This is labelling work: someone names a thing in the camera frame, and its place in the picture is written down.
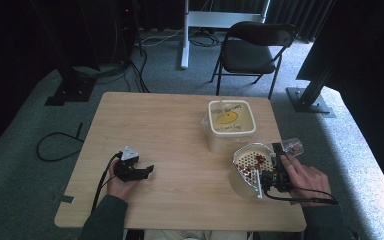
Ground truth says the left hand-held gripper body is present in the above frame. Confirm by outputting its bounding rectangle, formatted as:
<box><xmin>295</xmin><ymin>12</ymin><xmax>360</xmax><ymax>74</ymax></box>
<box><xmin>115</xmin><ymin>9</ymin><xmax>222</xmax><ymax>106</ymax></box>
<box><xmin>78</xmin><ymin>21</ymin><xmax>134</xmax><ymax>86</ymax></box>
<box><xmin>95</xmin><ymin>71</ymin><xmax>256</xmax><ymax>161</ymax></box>
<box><xmin>113</xmin><ymin>145</ymin><xmax>148</xmax><ymax>183</ymax></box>

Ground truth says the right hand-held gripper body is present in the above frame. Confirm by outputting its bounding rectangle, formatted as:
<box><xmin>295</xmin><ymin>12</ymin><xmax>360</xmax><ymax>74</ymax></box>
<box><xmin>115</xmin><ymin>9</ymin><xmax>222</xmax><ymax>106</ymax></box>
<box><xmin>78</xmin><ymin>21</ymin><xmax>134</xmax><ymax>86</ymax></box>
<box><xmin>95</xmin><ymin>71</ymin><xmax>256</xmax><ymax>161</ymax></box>
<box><xmin>260</xmin><ymin>153</ymin><xmax>294</xmax><ymax>194</ymax></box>

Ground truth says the pile of red berries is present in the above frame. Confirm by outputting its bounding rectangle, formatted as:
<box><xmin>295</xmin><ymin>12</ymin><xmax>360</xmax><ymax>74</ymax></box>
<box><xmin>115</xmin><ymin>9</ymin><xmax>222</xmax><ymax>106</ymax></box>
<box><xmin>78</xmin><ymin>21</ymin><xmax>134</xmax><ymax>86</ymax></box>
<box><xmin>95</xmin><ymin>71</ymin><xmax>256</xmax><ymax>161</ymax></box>
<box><xmin>237</xmin><ymin>153</ymin><xmax>267</xmax><ymax>178</ymax></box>

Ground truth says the white plastic strainer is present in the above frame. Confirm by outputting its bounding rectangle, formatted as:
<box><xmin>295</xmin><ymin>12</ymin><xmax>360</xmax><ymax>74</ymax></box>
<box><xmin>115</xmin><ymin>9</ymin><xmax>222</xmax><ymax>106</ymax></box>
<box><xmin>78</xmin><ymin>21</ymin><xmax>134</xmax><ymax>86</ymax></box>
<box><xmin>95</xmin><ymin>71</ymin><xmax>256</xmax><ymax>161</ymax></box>
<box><xmin>233</xmin><ymin>149</ymin><xmax>276</xmax><ymax>200</ymax></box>

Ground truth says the round bowl with food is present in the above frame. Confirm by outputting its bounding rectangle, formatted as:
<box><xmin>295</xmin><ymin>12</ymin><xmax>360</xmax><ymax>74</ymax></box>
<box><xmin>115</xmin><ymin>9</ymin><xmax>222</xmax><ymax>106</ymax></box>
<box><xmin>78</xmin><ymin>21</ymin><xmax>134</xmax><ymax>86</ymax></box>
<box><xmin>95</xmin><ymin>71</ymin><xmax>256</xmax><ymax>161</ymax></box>
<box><xmin>229</xmin><ymin>142</ymin><xmax>283</xmax><ymax>201</ymax></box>

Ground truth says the person's left hand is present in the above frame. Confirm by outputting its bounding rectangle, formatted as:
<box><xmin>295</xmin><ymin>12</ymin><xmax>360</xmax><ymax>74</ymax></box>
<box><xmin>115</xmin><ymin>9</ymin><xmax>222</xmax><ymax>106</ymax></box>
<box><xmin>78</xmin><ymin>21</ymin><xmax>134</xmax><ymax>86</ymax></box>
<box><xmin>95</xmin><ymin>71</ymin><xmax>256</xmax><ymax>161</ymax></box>
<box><xmin>106</xmin><ymin>159</ymin><xmax>138</xmax><ymax>202</ymax></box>

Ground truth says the person's right hand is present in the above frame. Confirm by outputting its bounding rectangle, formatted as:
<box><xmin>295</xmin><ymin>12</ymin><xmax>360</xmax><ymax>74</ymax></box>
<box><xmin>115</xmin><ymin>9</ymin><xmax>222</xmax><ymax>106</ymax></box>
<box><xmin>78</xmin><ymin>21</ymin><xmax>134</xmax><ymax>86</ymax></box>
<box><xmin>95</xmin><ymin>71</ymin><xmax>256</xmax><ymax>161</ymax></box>
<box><xmin>279</xmin><ymin>154</ymin><xmax>333</xmax><ymax>202</ymax></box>

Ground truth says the square translucent container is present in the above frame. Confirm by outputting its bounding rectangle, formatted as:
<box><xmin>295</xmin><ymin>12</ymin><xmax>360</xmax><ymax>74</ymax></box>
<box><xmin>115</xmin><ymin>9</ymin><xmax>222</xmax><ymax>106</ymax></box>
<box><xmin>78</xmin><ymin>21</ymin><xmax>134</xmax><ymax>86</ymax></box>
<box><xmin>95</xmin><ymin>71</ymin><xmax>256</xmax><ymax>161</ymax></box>
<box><xmin>201</xmin><ymin>99</ymin><xmax>258</xmax><ymax>156</ymax></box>

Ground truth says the black metal stand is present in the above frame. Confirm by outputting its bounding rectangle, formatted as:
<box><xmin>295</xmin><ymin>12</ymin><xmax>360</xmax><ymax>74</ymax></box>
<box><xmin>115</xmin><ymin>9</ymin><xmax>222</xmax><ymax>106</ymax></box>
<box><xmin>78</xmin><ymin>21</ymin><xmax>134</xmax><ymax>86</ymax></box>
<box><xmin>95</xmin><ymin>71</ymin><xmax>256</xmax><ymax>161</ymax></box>
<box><xmin>29</xmin><ymin>0</ymin><xmax>98</xmax><ymax>107</ymax></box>
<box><xmin>285</xmin><ymin>0</ymin><xmax>337</xmax><ymax>119</ymax></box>

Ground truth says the grey tape piece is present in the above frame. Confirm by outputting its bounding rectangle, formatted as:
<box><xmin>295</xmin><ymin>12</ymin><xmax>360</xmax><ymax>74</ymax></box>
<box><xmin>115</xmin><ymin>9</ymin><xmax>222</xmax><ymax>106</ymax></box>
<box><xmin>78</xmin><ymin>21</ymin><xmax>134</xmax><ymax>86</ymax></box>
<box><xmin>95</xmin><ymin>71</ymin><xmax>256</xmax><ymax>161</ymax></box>
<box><xmin>53</xmin><ymin>194</ymin><xmax>76</xmax><ymax>205</ymax></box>

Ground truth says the black folding chair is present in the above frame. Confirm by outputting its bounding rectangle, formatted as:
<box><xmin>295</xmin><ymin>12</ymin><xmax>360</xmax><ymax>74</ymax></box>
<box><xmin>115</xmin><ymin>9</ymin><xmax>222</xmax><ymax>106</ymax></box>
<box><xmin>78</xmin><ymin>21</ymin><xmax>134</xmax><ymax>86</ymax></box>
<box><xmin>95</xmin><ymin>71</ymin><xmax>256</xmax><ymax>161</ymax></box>
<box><xmin>209</xmin><ymin>21</ymin><xmax>298</xmax><ymax>101</ymax></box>

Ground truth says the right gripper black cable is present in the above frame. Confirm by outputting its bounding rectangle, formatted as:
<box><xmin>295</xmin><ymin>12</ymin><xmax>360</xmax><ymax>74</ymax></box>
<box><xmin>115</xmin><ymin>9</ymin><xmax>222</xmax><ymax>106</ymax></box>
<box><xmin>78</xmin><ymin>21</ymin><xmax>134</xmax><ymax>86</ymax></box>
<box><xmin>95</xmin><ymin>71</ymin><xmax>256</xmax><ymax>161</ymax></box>
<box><xmin>263</xmin><ymin>185</ymin><xmax>340</xmax><ymax>206</ymax></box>

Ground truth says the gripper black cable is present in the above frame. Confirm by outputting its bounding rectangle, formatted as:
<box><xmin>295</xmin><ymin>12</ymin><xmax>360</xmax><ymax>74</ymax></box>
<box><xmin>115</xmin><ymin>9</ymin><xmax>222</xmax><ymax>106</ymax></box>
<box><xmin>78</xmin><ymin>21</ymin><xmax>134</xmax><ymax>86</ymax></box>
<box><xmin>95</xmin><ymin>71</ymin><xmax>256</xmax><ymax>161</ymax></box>
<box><xmin>263</xmin><ymin>185</ymin><xmax>340</xmax><ymax>206</ymax></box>
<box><xmin>91</xmin><ymin>152</ymin><xmax>123</xmax><ymax>213</ymax></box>

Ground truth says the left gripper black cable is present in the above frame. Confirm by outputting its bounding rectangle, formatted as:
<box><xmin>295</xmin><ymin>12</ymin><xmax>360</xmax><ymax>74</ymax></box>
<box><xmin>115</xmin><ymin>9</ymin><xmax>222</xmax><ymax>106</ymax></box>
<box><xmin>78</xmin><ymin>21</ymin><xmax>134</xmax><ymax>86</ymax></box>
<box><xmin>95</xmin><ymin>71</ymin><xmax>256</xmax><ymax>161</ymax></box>
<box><xmin>91</xmin><ymin>152</ymin><xmax>123</xmax><ymax>213</ymax></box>

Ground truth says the looped black floor cable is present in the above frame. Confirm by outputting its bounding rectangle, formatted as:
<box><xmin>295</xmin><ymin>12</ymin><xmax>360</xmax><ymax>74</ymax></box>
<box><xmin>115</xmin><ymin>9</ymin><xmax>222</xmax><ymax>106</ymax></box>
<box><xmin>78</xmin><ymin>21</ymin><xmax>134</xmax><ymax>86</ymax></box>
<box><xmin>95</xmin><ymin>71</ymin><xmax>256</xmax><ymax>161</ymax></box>
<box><xmin>36</xmin><ymin>122</ymin><xmax>85</xmax><ymax>163</ymax></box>

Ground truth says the bundle of black floor cables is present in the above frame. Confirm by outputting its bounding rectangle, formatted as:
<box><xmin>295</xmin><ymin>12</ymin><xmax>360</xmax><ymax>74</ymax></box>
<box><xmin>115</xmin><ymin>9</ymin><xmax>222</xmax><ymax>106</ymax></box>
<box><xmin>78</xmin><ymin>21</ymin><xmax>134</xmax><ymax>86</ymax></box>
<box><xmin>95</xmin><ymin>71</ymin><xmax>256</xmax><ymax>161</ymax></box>
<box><xmin>72</xmin><ymin>39</ymin><xmax>152</xmax><ymax>95</ymax></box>

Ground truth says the white floor cable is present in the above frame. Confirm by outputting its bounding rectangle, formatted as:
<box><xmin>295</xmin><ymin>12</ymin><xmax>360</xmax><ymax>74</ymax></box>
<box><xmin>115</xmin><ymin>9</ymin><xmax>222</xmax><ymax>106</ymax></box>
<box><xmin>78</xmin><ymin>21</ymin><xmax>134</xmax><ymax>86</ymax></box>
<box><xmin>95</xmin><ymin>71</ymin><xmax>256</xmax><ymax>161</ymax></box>
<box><xmin>139</xmin><ymin>27</ymin><xmax>185</xmax><ymax>48</ymax></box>

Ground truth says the white desk frame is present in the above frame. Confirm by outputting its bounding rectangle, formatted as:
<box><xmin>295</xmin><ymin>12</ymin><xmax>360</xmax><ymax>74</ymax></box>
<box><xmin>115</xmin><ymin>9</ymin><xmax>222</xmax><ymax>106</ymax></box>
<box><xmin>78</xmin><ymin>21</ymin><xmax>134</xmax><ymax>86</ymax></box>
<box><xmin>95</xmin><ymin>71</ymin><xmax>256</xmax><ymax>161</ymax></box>
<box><xmin>180</xmin><ymin>0</ymin><xmax>272</xmax><ymax>71</ymax></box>

